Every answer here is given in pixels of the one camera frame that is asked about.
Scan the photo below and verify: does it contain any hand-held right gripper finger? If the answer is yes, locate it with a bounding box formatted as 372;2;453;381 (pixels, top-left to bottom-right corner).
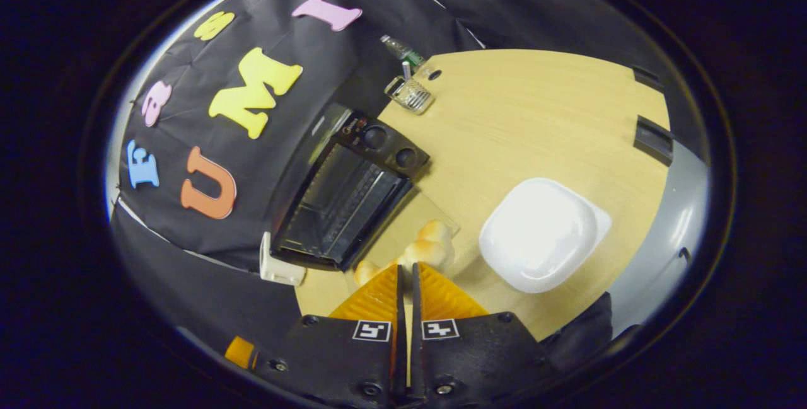
410;262;563;405
251;263;406;408

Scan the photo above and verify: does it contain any pale bread roll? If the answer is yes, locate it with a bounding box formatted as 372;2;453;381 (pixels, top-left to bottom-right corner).
353;219;456;287

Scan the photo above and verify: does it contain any black electric oven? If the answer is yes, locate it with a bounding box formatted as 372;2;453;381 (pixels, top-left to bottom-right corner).
270;101;461;272

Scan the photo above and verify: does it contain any white toaster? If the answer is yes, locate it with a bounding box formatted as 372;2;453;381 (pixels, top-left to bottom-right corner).
259;231;308;287

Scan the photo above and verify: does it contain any white square plate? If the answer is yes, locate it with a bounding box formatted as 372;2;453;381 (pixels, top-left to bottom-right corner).
478;176;613;295

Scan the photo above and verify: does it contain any clear ribbed glass container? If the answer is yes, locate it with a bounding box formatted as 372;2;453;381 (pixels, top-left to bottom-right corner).
384;75;435;115

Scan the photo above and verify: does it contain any clear water bottle green label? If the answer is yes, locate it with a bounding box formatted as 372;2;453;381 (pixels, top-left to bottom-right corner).
380;34;425;71

